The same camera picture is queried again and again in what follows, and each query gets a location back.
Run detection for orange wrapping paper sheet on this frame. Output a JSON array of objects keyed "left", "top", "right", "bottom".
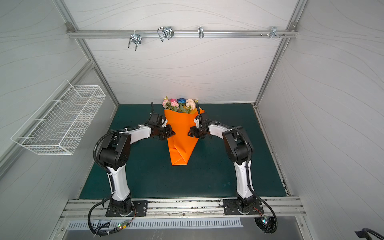
[{"left": 165, "top": 110, "right": 198, "bottom": 166}]

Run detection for peach fake flower spray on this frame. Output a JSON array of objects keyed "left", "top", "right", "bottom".
[{"left": 185, "top": 99, "right": 199, "bottom": 114}]

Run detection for pink fake flower spray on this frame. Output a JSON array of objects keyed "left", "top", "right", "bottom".
[{"left": 162, "top": 97, "right": 171, "bottom": 110}]

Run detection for blue fake rose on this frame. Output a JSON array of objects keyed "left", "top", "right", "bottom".
[{"left": 177, "top": 98, "right": 186, "bottom": 112}]

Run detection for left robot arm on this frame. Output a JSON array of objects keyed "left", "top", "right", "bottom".
[{"left": 93, "top": 125, "right": 176, "bottom": 215}]

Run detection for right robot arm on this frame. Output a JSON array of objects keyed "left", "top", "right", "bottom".
[{"left": 188, "top": 122, "right": 259, "bottom": 214}]

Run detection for left metal u-bolt clamp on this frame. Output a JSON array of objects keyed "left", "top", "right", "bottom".
[{"left": 128, "top": 32, "right": 142, "bottom": 51}]

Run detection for metal u-bolt clamp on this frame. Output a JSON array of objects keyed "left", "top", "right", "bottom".
[
  {"left": 157, "top": 26, "right": 175, "bottom": 42},
  {"left": 128, "top": 32, "right": 142, "bottom": 51}
]

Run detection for white vent grille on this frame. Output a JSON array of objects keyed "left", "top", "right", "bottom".
[{"left": 67, "top": 218, "right": 244, "bottom": 231}]

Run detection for middle metal u-bolt clamp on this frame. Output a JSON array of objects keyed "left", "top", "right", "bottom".
[{"left": 157, "top": 26, "right": 175, "bottom": 42}]

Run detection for right metal bolt clamp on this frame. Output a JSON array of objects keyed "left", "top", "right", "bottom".
[{"left": 260, "top": 27, "right": 287, "bottom": 39}]

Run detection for aluminium top crossbar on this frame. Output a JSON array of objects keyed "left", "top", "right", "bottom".
[{"left": 67, "top": 29, "right": 299, "bottom": 39}]

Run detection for aluminium front rail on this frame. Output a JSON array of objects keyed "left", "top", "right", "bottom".
[{"left": 59, "top": 197, "right": 307, "bottom": 221}]

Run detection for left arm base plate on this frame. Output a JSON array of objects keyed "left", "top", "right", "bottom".
[{"left": 106, "top": 200, "right": 148, "bottom": 218}]

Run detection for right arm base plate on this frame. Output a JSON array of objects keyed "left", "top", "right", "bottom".
[{"left": 219, "top": 199, "right": 264, "bottom": 216}]

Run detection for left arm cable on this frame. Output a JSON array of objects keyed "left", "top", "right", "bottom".
[{"left": 86, "top": 196, "right": 137, "bottom": 237}]

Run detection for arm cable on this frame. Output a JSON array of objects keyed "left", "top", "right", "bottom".
[
  {"left": 251, "top": 191, "right": 279, "bottom": 234},
  {"left": 86, "top": 196, "right": 137, "bottom": 237}
]

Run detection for small metal bracket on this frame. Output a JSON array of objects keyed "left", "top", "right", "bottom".
[{"left": 198, "top": 27, "right": 204, "bottom": 39}]

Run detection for white wire basket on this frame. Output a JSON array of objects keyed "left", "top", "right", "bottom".
[{"left": 11, "top": 80, "right": 106, "bottom": 156}]

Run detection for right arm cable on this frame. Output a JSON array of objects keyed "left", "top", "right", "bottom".
[{"left": 251, "top": 191, "right": 279, "bottom": 234}]

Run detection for black cable bottom right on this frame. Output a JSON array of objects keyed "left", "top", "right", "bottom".
[{"left": 354, "top": 227, "right": 384, "bottom": 240}]

